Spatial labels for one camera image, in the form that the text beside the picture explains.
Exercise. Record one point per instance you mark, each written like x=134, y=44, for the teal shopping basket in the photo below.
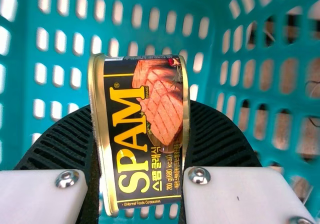
x=250, y=89

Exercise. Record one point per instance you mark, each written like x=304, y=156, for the rectangular tin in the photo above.
x=140, y=124

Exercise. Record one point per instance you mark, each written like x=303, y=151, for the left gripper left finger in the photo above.
x=60, y=144

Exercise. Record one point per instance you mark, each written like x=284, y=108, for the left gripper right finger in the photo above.
x=220, y=139

